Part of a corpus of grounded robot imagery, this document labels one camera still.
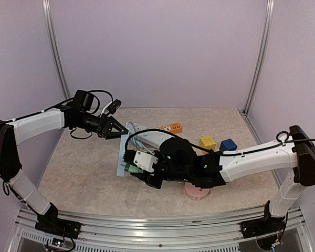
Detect blue cube adapter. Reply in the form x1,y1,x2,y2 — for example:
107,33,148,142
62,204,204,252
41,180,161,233
219,139,237,152

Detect orange power strip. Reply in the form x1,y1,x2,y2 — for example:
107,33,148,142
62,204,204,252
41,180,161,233
161,123,183,134

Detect light green plug adapter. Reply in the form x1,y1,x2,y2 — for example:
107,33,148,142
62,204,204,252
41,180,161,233
124,163,143,173

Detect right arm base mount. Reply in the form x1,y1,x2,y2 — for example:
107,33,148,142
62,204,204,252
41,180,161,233
240,208,285,238

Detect light blue power strip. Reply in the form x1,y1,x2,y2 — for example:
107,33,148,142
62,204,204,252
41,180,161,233
116,134,129,177

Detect aluminium front rail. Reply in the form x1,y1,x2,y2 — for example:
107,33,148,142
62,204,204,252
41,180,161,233
8,207,315,251

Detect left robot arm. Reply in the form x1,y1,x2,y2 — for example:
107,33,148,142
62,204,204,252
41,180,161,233
0,90,128,234

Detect light blue coiled cable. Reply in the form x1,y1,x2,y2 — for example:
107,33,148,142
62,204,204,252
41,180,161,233
124,121,155,154

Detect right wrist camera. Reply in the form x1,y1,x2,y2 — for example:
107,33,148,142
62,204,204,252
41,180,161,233
133,151,159,173

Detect yellow cube adapter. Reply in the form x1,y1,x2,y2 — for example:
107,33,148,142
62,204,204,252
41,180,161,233
199,136,216,151

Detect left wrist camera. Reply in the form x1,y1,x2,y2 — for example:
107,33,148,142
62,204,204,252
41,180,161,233
101,99,122,114

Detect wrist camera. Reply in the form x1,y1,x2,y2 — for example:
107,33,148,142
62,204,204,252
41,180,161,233
133,151,159,173
101,99,122,114

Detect left aluminium frame post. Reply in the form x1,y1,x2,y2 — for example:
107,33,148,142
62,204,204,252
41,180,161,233
42,0,71,99

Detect right aluminium frame post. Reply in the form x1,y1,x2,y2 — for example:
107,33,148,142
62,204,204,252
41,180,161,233
243,0,275,117

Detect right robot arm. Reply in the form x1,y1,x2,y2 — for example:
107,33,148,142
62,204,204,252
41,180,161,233
123,125,315,233

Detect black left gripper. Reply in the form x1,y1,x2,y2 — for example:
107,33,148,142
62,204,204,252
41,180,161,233
73,111,128,139

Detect pink round socket hub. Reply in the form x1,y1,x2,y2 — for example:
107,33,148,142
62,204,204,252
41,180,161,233
184,183,210,201

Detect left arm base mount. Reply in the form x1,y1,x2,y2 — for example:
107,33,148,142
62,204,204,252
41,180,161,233
35,215,82,239

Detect aluminium frame post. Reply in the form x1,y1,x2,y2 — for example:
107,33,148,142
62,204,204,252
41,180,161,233
243,0,275,117
42,0,71,99

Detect long white power strip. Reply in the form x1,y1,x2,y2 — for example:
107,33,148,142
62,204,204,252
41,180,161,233
133,131,173,149

